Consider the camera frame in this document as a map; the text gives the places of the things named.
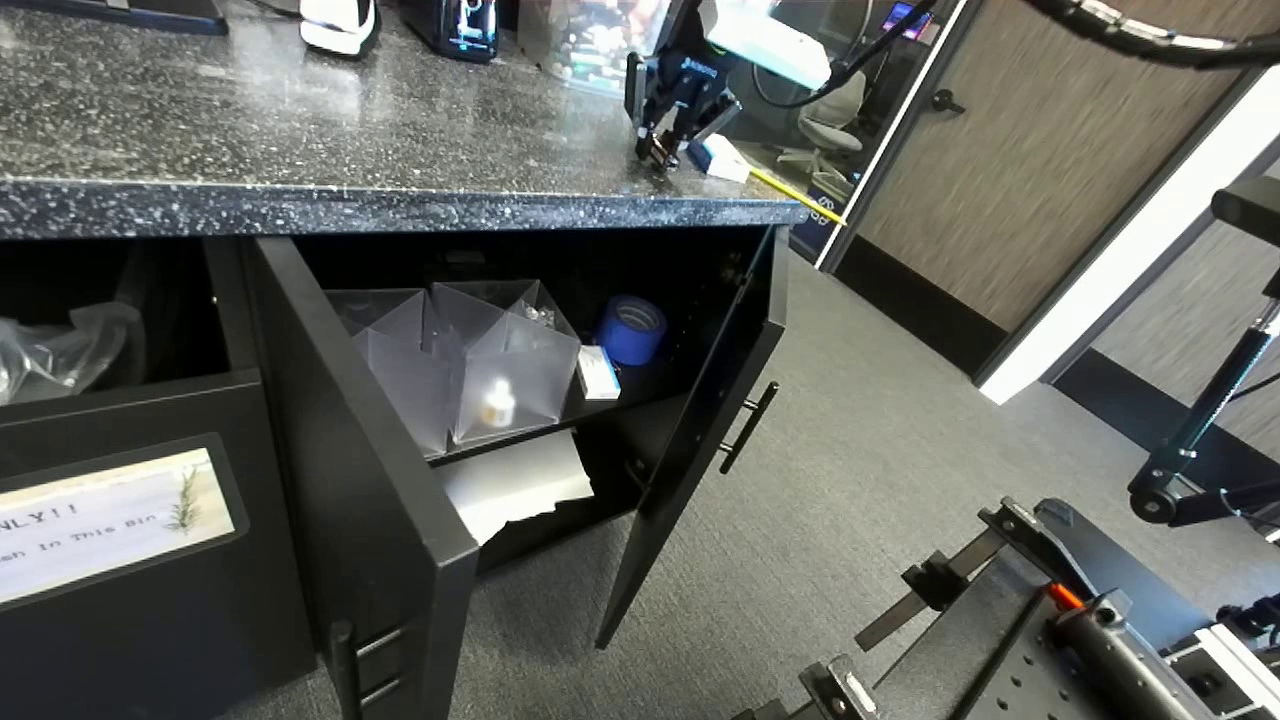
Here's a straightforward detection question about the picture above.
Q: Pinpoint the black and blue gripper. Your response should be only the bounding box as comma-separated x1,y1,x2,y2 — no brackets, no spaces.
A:
619,0,743,177

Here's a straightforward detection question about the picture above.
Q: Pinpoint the blue and white eraser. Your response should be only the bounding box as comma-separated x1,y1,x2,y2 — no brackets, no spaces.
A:
696,131,757,186

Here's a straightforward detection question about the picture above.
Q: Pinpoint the clear plastic box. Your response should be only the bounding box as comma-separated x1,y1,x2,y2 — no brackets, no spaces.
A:
535,0,657,93

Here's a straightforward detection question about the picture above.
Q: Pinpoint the yellow tape strip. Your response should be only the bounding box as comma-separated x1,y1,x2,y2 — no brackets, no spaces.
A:
743,165,847,233

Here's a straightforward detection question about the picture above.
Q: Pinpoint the grey office chair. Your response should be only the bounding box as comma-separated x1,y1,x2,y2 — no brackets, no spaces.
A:
776,69,870,179

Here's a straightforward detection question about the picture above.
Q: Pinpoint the blue tape roll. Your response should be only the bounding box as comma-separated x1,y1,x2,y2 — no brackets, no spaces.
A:
592,291,666,373

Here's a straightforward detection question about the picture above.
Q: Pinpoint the blue and black device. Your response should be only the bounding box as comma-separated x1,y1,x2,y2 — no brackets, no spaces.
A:
398,0,506,69

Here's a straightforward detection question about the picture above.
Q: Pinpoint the small white box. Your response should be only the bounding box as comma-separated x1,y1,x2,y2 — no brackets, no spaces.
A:
572,340,628,409

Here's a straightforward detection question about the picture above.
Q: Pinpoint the purple lit screen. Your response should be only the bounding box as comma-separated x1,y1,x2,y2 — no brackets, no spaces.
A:
884,0,940,44

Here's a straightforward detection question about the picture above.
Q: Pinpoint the small white bottle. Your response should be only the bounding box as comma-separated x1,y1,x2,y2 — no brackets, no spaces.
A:
476,373,518,432

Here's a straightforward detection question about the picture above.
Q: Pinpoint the white device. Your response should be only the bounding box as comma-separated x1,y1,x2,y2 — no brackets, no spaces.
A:
294,0,385,64

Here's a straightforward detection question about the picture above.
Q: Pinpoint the clear plastic container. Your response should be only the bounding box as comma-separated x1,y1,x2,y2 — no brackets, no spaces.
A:
324,285,470,464

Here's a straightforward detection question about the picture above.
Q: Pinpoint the wooden door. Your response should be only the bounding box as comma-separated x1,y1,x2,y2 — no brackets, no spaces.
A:
834,0,1280,380

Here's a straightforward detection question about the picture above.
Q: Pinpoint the black cabinet door with latch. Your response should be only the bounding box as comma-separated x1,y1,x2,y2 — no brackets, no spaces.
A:
252,234,483,720

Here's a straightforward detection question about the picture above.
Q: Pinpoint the black and blue stand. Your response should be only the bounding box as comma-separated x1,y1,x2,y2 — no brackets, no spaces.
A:
1125,171,1280,551

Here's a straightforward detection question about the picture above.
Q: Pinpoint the crumpled clear plastic bag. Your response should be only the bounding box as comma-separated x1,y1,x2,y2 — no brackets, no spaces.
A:
0,296,149,413

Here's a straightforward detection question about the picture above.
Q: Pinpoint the white paper label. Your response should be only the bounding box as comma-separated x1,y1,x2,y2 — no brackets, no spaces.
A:
0,443,241,607

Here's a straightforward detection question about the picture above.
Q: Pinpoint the black cabinet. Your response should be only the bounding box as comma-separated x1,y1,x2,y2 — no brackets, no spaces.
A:
0,220,793,720

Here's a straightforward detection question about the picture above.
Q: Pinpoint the black bar handle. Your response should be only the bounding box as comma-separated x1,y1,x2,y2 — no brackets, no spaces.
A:
714,380,781,479

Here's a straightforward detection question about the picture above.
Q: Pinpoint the black cabinet door with handle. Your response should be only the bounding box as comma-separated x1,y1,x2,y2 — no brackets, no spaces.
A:
592,223,793,651

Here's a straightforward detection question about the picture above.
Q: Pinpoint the white door frame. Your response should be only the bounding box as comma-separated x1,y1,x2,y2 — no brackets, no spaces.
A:
971,57,1280,409

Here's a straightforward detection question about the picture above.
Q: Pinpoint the black cable bundle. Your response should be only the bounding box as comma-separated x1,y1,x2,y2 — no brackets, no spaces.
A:
752,0,1280,115

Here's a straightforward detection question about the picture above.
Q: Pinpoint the orange handled tool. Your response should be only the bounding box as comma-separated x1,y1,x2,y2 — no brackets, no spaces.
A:
1044,578,1137,651

